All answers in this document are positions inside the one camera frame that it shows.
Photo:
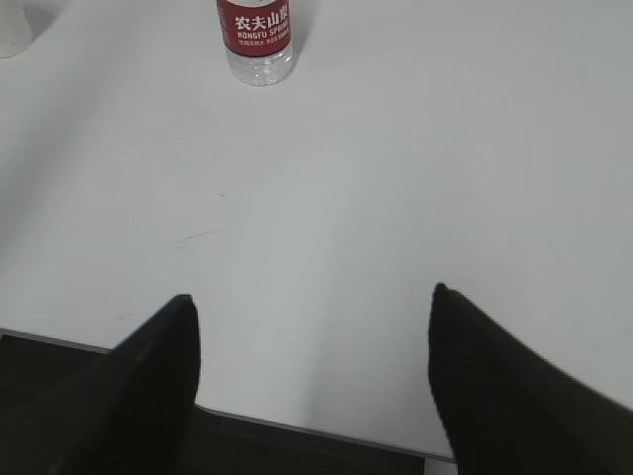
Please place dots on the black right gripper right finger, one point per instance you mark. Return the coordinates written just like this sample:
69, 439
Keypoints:
506, 410

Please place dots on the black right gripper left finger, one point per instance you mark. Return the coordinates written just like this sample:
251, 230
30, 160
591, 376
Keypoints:
125, 413

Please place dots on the white paper cup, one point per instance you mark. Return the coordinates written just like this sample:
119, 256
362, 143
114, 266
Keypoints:
16, 34

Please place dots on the Nongfu Spring water bottle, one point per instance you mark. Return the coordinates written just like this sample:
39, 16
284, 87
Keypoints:
258, 40

